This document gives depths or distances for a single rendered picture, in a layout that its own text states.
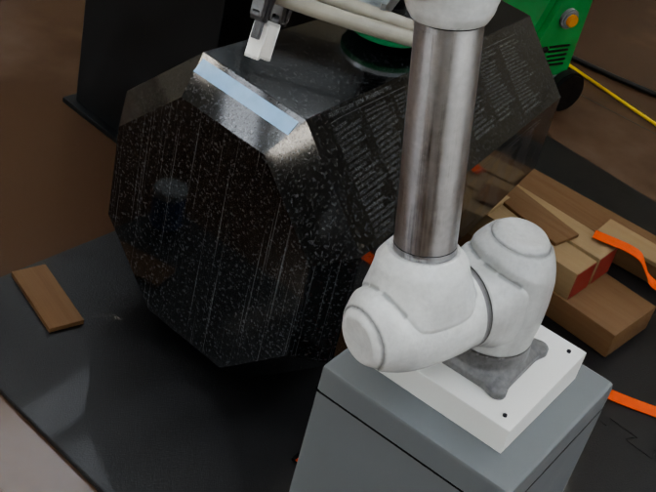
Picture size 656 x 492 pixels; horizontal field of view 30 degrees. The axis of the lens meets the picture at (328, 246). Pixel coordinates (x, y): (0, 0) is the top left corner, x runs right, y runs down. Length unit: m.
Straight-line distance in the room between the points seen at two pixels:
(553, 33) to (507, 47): 1.28
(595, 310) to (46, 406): 1.63
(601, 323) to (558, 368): 1.46
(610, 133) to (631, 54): 0.77
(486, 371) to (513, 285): 0.20
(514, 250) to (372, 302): 0.26
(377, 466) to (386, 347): 0.37
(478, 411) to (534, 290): 0.23
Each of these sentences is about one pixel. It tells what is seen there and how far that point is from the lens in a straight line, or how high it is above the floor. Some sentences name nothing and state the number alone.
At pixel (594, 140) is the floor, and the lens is 4.80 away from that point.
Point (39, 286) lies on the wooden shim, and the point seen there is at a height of 0.03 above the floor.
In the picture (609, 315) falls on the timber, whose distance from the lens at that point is 3.73.
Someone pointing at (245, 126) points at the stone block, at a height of 0.76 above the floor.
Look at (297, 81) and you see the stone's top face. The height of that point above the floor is 0.83.
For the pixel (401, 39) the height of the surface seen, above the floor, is 1.24.
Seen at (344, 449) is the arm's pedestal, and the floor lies 0.65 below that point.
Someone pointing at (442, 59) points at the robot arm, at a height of 1.47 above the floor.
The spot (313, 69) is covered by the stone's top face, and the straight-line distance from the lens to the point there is 2.97.
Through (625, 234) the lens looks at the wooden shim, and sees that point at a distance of 4.11.
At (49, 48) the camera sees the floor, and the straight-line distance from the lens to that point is 4.55.
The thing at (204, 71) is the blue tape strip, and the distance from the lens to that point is 2.92.
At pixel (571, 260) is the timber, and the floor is 0.20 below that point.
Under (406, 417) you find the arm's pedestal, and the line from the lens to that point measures 2.12.
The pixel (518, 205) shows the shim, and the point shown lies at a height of 0.22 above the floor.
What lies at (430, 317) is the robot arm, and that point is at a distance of 1.90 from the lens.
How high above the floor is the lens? 2.24
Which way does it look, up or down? 36 degrees down
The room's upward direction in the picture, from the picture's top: 15 degrees clockwise
